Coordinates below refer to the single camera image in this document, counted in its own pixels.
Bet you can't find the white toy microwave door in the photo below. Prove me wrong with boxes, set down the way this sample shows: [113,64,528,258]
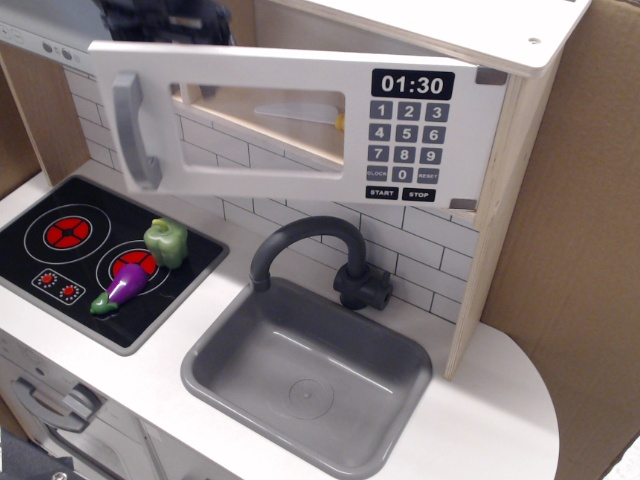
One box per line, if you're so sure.
[89,41,508,210]

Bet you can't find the wooden microwave cabinet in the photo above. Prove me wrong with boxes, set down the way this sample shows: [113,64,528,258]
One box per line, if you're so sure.
[192,1,588,378]

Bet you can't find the dark grey toy faucet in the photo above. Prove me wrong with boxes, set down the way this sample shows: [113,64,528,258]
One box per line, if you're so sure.
[248,215,394,311]

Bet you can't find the grey toy sink basin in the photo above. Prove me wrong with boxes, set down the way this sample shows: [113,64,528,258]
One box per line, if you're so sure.
[181,278,433,479]

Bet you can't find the green toy bell pepper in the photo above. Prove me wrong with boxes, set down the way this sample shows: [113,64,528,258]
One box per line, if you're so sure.
[143,218,188,270]

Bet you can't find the purple toy eggplant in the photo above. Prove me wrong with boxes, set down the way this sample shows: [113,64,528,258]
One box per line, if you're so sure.
[90,263,148,315]

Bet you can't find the brown cardboard panel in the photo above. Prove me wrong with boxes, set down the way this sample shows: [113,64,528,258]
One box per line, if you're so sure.
[482,1,639,479]

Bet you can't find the black toy stovetop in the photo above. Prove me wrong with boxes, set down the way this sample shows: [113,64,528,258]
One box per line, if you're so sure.
[1,176,229,356]

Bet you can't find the toy oven door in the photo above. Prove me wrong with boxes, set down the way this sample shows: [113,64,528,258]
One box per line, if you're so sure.
[1,333,160,479]

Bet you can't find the grey range hood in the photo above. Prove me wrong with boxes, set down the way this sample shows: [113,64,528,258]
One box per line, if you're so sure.
[1,0,112,74]

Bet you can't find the toy knife yellow handle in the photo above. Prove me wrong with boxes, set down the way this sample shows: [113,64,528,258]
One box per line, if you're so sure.
[254,102,345,131]

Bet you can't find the grey oven door handle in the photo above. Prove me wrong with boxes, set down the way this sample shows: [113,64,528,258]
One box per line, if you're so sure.
[11,377,102,433]

